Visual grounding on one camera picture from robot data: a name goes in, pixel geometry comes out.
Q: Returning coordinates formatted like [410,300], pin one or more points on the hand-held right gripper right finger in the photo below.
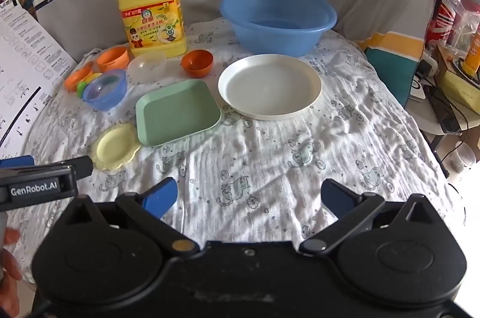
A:
[335,196]

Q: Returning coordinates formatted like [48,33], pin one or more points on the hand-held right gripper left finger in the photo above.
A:
[162,196]

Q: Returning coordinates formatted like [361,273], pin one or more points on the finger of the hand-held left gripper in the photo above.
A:
[17,161]
[80,166]

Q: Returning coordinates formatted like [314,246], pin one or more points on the yellow flower-shaped small plate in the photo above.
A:
[114,147]

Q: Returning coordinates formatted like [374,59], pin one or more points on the blue transparent bowl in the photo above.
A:
[108,97]

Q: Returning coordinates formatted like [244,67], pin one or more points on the green square plate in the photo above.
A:
[176,114]

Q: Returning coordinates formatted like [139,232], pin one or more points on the clear plastic bowl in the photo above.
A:
[146,69]

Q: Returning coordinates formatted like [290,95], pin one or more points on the white round plate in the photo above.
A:
[270,89]

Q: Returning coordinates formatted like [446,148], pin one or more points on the small orange bowl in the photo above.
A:
[197,65]

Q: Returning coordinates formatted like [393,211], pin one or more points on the person's left hand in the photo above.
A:
[9,265]

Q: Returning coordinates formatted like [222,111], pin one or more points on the green toy vegetable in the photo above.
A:
[81,88]

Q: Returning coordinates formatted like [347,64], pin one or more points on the white cat-printed blanket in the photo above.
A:
[262,160]

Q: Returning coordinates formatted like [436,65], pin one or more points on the orange toy pan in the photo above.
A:
[75,80]

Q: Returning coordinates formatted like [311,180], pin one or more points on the yellow toy banana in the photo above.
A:
[93,76]

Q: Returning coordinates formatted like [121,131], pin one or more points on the white instruction sheet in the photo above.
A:
[26,59]

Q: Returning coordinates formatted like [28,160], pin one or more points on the wide orange bowl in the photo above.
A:
[112,59]

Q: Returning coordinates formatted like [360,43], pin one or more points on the clear plastic cup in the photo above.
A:
[461,157]

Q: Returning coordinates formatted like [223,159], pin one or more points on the black power strip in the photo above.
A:
[444,108]

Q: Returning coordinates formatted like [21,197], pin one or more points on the teal yellow striped cloth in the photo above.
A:
[390,67]

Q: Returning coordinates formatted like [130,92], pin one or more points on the yellow detergent pump bottle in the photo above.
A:
[150,22]

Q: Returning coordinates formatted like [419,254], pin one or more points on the yellow cardboard box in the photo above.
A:
[455,82]

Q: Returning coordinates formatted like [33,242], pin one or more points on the blue plastic basin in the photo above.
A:
[277,37]

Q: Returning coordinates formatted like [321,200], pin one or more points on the red drink cans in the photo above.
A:
[440,18]

